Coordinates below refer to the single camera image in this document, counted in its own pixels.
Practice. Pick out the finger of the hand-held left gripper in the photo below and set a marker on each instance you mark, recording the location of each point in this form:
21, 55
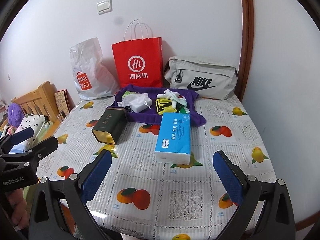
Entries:
45, 147
22, 135

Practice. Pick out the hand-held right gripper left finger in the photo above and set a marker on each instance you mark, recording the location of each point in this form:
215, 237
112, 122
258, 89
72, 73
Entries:
96, 175

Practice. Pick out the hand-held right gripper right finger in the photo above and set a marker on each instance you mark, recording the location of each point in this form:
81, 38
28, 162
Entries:
228, 177

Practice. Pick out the green tissue packet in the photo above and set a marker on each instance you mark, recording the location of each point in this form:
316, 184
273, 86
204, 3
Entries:
127, 94

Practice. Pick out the white glove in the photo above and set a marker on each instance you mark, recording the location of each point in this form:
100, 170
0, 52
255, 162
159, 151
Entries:
170, 93

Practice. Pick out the person's left hand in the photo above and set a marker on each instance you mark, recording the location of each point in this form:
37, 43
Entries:
18, 207

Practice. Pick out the floral pillow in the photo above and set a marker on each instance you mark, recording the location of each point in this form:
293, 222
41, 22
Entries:
32, 122

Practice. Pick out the green blanket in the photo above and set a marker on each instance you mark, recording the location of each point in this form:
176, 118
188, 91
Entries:
45, 131

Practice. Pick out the purple plush toy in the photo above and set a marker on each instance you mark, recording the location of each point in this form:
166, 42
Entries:
15, 113

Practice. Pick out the wooden headboard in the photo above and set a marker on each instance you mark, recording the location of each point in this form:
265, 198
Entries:
42, 92

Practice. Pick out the patterned notebook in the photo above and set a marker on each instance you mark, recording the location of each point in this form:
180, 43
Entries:
62, 102

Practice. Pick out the dark tea tin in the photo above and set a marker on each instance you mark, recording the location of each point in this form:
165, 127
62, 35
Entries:
110, 122

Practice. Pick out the blue tissue pack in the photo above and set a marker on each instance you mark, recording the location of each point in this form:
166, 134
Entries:
175, 135

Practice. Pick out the purple towel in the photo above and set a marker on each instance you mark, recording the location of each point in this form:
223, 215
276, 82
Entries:
142, 117

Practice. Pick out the white plastic shopping bag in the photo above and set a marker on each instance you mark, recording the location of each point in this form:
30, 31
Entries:
90, 60

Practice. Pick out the grey waist bag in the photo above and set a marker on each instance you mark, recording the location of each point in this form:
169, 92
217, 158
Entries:
212, 67

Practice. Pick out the red paper bag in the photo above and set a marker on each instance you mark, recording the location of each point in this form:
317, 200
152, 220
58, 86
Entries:
120, 55

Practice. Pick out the wooden door frame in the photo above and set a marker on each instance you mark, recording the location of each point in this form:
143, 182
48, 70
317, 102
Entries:
246, 30

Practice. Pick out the white light switch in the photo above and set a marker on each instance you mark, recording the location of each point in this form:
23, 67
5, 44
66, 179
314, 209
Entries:
104, 7

